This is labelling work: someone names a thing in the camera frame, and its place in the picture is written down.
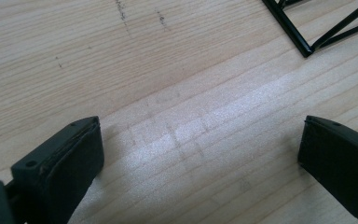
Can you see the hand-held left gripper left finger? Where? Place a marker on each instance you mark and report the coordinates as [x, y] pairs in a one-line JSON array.
[[62, 165]]

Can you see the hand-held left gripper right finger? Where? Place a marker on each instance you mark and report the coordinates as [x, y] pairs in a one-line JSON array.
[[341, 161]]

